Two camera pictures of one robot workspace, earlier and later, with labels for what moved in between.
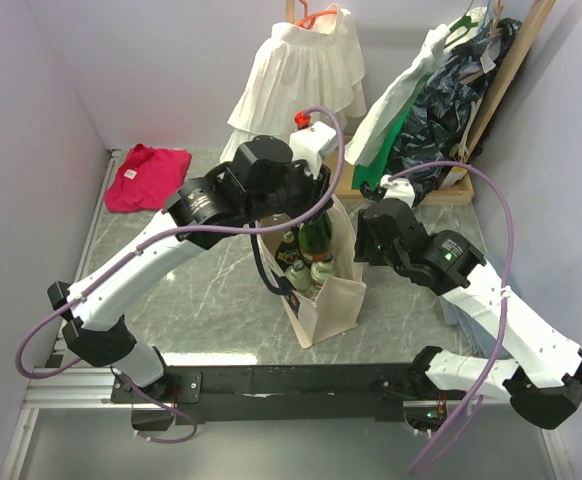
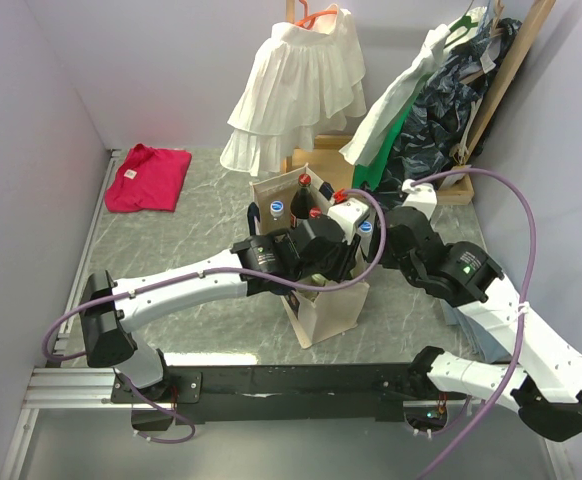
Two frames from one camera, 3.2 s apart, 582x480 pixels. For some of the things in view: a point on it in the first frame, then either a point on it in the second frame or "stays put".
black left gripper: x=315 y=187 -> x=346 y=262
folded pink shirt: x=146 y=179 stays put
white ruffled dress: x=299 y=68 stays put
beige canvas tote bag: x=338 y=310 stays put
